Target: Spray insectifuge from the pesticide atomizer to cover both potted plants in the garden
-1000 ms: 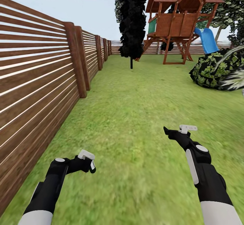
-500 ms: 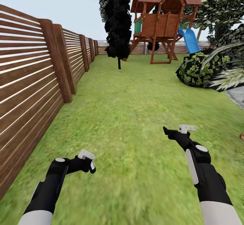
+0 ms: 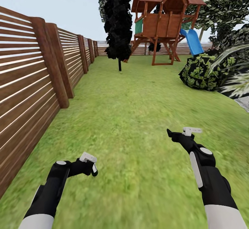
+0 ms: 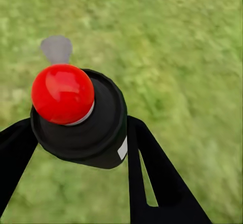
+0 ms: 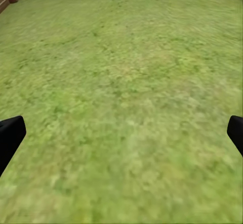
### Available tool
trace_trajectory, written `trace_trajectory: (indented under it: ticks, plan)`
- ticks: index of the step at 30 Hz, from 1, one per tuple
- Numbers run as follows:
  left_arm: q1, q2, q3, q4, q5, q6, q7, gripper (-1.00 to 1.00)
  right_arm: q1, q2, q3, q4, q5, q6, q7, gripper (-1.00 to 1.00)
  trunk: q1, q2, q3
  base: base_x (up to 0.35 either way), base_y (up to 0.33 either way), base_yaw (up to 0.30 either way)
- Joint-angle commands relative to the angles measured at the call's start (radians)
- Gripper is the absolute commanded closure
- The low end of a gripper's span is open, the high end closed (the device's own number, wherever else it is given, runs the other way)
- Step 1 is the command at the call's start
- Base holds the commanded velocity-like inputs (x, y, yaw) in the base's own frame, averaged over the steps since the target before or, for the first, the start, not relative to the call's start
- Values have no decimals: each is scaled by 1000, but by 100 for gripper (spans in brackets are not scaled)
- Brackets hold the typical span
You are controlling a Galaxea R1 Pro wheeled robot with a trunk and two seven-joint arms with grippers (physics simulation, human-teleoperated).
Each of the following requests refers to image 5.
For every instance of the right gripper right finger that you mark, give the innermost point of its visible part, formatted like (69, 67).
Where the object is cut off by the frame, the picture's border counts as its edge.
(235, 132)

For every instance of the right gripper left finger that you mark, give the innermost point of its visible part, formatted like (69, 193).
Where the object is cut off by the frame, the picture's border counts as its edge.
(12, 133)

